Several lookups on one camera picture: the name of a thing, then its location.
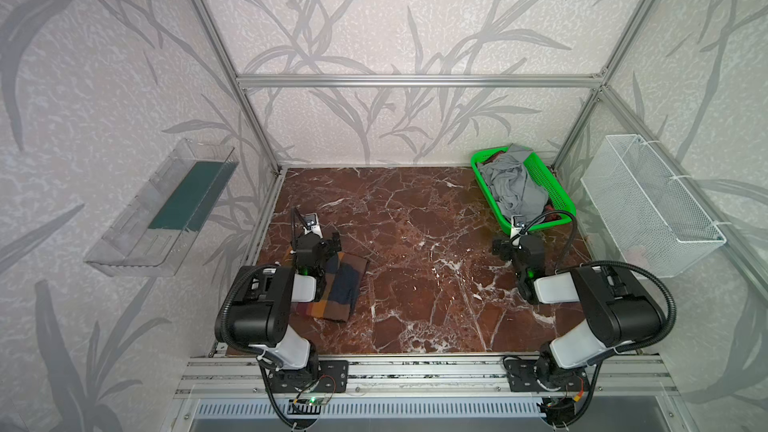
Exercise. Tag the white wire mesh basket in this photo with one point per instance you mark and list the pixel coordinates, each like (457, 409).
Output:
(654, 220)

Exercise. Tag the grey long sleeve shirt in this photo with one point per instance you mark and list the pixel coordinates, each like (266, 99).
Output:
(511, 185)

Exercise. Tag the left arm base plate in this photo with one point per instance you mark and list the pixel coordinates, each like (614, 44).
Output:
(324, 376)

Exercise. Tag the folded multicolour plaid shirt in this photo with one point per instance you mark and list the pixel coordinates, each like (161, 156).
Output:
(344, 276)

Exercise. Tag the aluminium cage frame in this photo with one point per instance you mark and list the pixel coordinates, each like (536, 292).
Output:
(599, 85)

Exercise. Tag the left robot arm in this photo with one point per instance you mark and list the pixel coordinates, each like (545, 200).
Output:
(254, 317)

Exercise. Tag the clear acrylic wall shelf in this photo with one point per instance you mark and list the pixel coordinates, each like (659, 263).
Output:
(154, 233)

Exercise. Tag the aluminium front rail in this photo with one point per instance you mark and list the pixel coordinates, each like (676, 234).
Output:
(422, 375)

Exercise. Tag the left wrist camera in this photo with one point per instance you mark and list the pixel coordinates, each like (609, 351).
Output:
(311, 225)

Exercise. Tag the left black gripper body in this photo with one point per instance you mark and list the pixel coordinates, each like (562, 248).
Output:
(308, 238)

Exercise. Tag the green plastic basket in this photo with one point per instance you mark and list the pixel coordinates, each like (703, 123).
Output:
(558, 198)

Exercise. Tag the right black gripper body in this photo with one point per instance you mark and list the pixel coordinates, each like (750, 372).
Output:
(517, 246)

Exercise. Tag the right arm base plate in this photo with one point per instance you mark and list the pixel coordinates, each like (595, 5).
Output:
(543, 375)

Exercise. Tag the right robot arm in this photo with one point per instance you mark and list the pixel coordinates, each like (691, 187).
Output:
(625, 308)

